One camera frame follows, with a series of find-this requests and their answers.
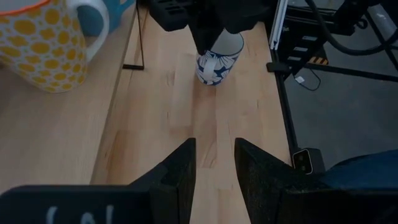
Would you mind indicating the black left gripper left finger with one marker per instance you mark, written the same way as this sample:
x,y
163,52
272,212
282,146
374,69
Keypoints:
x,y
174,193

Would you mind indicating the white mug with yellow dots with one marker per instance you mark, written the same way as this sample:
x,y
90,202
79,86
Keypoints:
x,y
40,46

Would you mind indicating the black yellow hazard mat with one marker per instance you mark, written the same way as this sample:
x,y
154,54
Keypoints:
x,y
318,60

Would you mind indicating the person's leg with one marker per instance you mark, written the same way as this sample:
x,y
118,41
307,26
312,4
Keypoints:
x,y
367,171

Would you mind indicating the small white floor tag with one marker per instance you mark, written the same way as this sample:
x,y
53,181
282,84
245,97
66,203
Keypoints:
x,y
299,79

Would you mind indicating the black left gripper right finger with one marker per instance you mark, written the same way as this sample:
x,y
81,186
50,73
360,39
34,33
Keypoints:
x,y
261,186

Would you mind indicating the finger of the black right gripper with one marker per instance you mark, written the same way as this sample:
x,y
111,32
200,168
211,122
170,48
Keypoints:
x,y
205,34

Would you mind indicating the blue white leaf pattern mug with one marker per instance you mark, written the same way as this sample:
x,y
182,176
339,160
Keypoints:
x,y
217,67

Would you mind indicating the plain light blue mug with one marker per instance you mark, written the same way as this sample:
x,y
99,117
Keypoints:
x,y
121,12

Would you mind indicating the table-level camera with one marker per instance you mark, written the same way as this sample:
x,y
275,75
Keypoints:
x,y
303,160

